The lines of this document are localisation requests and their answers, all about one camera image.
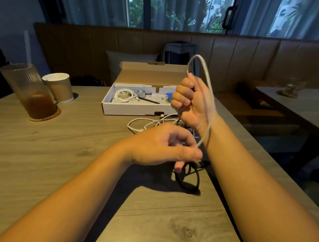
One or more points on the grey tape roll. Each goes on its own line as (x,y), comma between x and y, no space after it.
(141,93)

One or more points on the small clear glass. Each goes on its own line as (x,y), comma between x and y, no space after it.
(294,87)

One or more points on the grey side table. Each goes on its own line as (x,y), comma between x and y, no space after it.
(299,107)

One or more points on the person's right fingers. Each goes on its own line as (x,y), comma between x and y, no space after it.
(183,93)

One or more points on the sheer window curtains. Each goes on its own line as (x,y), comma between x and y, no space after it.
(174,12)

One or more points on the person's left forearm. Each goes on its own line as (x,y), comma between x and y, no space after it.
(74,197)

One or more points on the black pen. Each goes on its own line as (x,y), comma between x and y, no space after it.
(149,100)

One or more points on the paper cup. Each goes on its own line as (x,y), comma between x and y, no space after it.
(59,88)

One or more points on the clear drinking straw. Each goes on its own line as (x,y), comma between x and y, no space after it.
(28,49)

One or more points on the person's left thumb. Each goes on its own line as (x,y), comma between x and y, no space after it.
(190,154)

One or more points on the person's left hand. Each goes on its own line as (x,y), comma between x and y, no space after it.
(154,147)

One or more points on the person's right hand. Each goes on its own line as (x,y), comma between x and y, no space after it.
(196,104)

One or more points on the round cork coaster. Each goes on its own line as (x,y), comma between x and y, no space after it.
(56,114)

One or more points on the grey cushion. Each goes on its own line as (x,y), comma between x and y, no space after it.
(117,62)

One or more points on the brown upholstered bench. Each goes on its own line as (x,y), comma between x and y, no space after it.
(236,64)

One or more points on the person's right forearm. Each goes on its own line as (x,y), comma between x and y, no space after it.
(249,189)

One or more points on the open cardboard box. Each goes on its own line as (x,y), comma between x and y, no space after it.
(139,108)

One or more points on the ribbed glass of tea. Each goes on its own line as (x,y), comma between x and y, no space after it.
(32,94)

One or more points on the clear tape roll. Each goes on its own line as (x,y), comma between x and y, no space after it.
(123,94)

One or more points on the dark round coaster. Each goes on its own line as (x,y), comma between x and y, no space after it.
(281,93)

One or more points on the small blue item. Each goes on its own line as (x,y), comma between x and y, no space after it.
(169,96)

